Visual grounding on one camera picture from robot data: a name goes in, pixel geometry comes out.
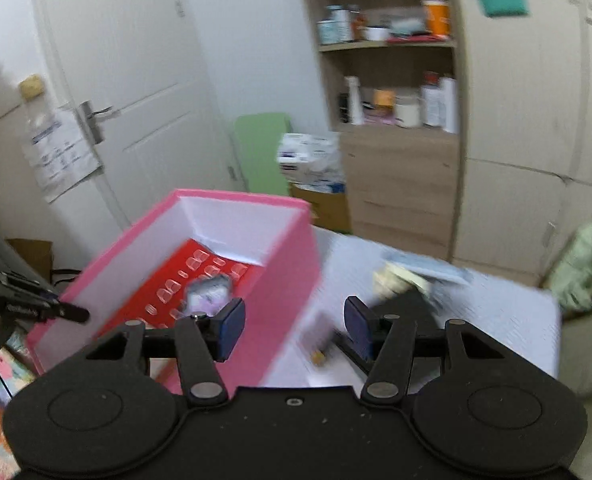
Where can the black phone battery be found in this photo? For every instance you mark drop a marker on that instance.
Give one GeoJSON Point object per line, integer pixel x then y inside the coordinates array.
{"type": "Point", "coordinates": [318, 332]}

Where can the clear plastic pouch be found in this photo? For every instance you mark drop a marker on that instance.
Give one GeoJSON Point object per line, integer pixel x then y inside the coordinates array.
{"type": "Point", "coordinates": [398, 20]}

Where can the white round jar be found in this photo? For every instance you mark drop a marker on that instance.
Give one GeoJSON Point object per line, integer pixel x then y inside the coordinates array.
{"type": "Point", "coordinates": [407, 112]}

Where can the small black bottle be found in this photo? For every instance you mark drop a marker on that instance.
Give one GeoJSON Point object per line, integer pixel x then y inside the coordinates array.
{"type": "Point", "coordinates": [343, 107]}

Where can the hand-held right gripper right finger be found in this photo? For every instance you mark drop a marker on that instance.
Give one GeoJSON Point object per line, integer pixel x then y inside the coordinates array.
{"type": "Point", "coordinates": [356, 327]}

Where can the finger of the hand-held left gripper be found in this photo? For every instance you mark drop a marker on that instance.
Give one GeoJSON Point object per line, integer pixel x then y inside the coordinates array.
{"type": "Point", "coordinates": [36, 305]}

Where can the green folding table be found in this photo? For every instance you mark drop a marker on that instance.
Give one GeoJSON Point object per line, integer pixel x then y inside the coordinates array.
{"type": "Point", "coordinates": [261, 150]}

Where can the brown glass bottle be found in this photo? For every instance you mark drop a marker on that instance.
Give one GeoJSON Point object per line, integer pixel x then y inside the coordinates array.
{"type": "Point", "coordinates": [355, 22]}

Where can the pale yellow small block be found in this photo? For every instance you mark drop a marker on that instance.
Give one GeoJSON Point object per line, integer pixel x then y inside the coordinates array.
{"type": "Point", "coordinates": [388, 282]}

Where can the pale green garment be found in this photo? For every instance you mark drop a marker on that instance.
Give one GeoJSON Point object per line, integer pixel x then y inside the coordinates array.
{"type": "Point", "coordinates": [585, 265]}

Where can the tall white bottle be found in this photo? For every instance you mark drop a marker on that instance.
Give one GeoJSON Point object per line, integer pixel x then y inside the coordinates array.
{"type": "Point", "coordinates": [448, 105]}

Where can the white bottle with red cap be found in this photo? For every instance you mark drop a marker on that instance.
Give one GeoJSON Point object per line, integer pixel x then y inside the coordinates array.
{"type": "Point", "coordinates": [429, 102]}

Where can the pink flat packet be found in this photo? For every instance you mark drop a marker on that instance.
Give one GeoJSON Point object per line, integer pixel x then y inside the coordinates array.
{"type": "Point", "coordinates": [378, 116]}

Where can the wooden open shelf unit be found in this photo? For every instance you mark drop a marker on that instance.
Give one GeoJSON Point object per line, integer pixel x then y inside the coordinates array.
{"type": "Point", "coordinates": [400, 185]}

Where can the red patterned sheet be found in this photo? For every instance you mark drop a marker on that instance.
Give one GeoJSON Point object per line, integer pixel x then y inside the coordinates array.
{"type": "Point", "coordinates": [176, 280]}

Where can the orange paper cup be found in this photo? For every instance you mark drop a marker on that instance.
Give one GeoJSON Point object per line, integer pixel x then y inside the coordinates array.
{"type": "Point", "coordinates": [435, 17]}

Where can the light wooden wardrobe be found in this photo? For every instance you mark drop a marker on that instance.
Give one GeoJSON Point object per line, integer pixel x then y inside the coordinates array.
{"type": "Point", "coordinates": [525, 110]}

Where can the small orange box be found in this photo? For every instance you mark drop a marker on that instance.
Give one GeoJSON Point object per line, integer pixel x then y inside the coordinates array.
{"type": "Point", "coordinates": [383, 97]}

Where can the grey digital clock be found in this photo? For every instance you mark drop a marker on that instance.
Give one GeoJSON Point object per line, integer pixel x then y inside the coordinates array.
{"type": "Point", "coordinates": [435, 270]}

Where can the white panel door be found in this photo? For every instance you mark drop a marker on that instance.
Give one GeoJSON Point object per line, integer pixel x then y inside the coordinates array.
{"type": "Point", "coordinates": [141, 60]}

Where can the pink cardboard box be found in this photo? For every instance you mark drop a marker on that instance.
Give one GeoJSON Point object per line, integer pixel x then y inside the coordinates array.
{"type": "Point", "coordinates": [286, 280]}

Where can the red flat packet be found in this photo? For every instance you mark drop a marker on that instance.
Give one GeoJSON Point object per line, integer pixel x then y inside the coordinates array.
{"type": "Point", "coordinates": [420, 38]}

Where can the brown cardboard box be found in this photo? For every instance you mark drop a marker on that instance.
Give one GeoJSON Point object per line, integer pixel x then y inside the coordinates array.
{"type": "Point", "coordinates": [326, 210]}

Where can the white tissue paper pack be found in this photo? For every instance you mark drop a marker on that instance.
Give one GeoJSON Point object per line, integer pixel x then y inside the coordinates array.
{"type": "Point", "coordinates": [308, 160]}

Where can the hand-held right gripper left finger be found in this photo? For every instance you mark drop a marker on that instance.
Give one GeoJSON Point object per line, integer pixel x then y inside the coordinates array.
{"type": "Point", "coordinates": [232, 330]}

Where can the white spray bottle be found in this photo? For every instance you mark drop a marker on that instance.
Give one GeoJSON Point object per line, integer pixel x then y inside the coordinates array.
{"type": "Point", "coordinates": [354, 102]}

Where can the hanging clear plastic bag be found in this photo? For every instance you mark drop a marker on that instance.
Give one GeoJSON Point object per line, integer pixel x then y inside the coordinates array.
{"type": "Point", "coordinates": [58, 155]}

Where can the blue and white boxes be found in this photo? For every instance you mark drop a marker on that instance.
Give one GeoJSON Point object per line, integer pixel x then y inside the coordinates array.
{"type": "Point", "coordinates": [333, 27]}

